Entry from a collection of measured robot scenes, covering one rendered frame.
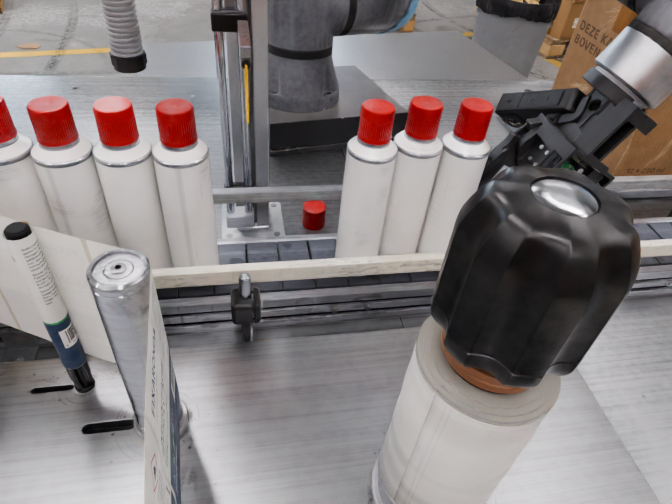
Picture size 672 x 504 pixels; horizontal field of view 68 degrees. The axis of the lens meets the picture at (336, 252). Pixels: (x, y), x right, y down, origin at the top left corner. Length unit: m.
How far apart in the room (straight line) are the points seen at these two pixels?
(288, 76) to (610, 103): 0.52
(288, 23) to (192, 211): 0.45
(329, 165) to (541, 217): 0.68
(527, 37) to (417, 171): 2.58
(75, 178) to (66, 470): 0.25
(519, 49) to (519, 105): 2.47
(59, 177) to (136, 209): 0.07
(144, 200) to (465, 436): 0.36
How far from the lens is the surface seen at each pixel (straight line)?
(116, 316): 0.35
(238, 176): 0.67
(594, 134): 0.55
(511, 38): 3.06
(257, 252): 0.62
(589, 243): 0.22
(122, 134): 0.49
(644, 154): 0.96
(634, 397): 0.67
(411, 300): 0.61
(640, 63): 0.56
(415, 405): 0.32
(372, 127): 0.49
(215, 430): 0.48
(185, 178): 0.49
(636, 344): 0.73
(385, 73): 1.26
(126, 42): 0.56
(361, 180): 0.51
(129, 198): 0.51
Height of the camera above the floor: 1.30
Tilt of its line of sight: 42 degrees down
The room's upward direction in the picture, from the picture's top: 7 degrees clockwise
